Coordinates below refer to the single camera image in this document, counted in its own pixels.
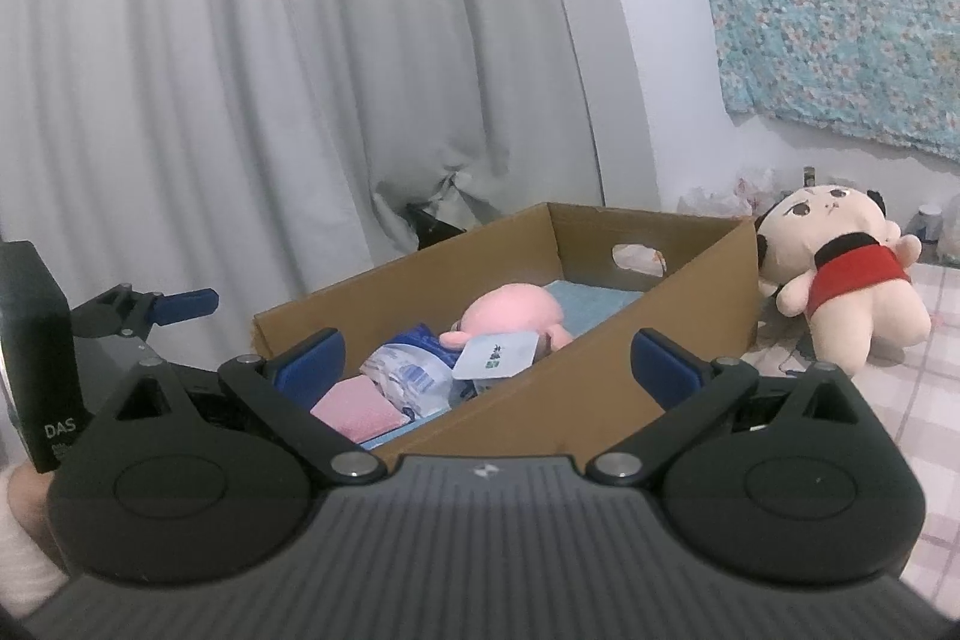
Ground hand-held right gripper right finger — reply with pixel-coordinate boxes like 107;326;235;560
587;329;875;487

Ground pink plaid bed sheet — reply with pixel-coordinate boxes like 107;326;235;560
750;261;960;611

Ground plush doll with red shirt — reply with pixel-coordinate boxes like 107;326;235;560
754;181;933;363

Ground white plastic bag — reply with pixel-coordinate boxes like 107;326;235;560
613;167;777;274

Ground person's left forearm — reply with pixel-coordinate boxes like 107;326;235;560
0;464;68;618

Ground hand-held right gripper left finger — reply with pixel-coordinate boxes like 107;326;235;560
97;329;387;487

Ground black object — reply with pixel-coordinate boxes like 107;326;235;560
405;203;466;251

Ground cardboard box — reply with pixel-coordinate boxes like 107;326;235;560
251;201;758;461

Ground small white tissue pack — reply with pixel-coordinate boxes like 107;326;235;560
452;331;538;381

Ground light blue towel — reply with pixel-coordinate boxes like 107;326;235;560
360;280;646;446

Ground grey curtain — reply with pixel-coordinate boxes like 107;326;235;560
0;0;661;356

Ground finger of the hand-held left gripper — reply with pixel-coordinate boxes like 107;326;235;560
69;282;220;341

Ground blue and white tissue pack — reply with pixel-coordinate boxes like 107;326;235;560
358;321;481;420

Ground white cup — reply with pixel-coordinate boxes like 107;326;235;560
911;203;946;262

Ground pink plush toy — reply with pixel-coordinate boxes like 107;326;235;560
439;282;575;352

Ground pink towel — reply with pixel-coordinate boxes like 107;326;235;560
309;379;410;440

